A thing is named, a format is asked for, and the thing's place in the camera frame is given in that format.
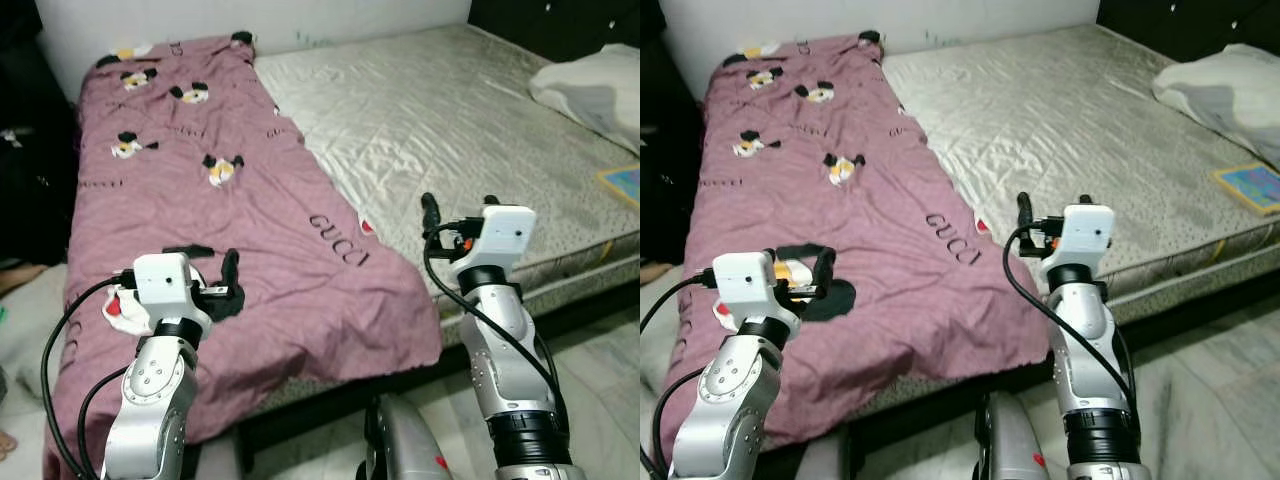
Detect white pillow with tree print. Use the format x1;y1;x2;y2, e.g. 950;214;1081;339
1152;43;1280;166
528;43;641;151

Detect quilted grey mattress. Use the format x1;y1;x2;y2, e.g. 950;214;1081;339
255;24;641;301
880;24;1280;296

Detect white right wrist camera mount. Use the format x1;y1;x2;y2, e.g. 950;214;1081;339
452;205;537;286
1048;204;1116;281

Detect long black left arm cable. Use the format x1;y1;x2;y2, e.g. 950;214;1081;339
40;270;138;480
640;270;717;336

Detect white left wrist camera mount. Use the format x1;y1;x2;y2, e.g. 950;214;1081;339
133;253;214;339
712;251;803;336

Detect pink Mickey print blanket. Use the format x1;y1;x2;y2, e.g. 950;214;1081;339
42;33;444;479
660;33;1051;451

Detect short black left arm cable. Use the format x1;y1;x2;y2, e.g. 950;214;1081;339
78;365;131;480
652;365;713;479

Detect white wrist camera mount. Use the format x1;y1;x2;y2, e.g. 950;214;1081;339
712;251;803;336
452;205;537;286
133;253;214;339
1048;204;1116;281

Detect black tufted headboard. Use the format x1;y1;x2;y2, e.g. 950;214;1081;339
468;0;641;63
1095;0;1280;63

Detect colourful children's book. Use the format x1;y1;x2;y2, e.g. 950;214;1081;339
597;165;641;208
1213;162;1280;216

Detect grey right leg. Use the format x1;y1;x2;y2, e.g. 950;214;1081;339
358;393;453;480
975;393;1051;480

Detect black cabinet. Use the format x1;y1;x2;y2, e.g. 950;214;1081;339
0;0;81;269
640;0;706;266

